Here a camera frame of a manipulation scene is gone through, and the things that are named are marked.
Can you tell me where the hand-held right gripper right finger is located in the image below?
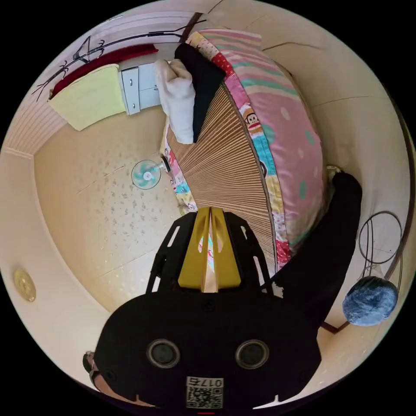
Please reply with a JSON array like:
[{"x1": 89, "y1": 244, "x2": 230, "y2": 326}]
[{"x1": 211, "y1": 208, "x2": 242, "y2": 292}]

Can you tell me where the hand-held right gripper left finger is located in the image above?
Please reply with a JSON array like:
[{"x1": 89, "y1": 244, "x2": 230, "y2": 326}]
[{"x1": 178, "y1": 208, "x2": 212, "y2": 290}]

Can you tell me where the black long garment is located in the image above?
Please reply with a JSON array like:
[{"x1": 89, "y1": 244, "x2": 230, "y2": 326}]
[{"x1": 260, "y1": 171, "x2": 363, "y2": 329}]

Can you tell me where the white long sleeve shirt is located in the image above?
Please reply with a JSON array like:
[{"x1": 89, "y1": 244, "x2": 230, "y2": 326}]
[{"x1": 153, "y1": 59, "x2": 196, "y2": 145}]

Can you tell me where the teal electric fan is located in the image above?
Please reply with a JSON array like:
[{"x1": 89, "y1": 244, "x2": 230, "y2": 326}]
[{"x1": 131, "y1": 155, "x2": 173, "y2": 190}]

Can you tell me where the bed with woven mat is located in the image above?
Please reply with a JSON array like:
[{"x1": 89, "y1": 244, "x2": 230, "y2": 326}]
[{"x1": 159, "y1": 31, "x2": 293, "y2": 273}]

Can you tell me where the pink dotted striped quilt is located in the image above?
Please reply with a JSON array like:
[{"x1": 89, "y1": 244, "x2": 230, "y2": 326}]
[{"x1": 200, "y1": 28, "x2": 328, "y2": 248}]

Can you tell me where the blue fuzzy bag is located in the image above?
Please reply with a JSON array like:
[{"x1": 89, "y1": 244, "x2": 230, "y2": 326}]
[{"x1": 342, "y1": 276, "x2": 399, "y2": 327}]

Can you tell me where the black folded garment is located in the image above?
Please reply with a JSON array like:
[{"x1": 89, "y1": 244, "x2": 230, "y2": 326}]
[{"x1": 174, "y1": 42, "x2": 227, "y2": 143}]

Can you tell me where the white drawer cupboard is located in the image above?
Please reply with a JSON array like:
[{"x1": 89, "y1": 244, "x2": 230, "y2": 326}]
[{"x1": 118, "y1": 62, "x2": 163, "y2": 116}]

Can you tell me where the yellow curtain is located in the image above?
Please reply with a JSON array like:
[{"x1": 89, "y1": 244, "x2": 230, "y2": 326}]
[{"x1": 48, "y1": 63, "x2": 127, "y2": 132}]

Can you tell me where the red curtain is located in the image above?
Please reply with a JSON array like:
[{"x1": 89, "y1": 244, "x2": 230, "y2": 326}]
[{"x1": 52, "y1": 43, "x2": 159, "y2": 97}]

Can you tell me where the black wire hoop rack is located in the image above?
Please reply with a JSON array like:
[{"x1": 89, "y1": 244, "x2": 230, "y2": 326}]
[{"x1": 358, "y1": 211, "x2": 407, "y2": 283}]

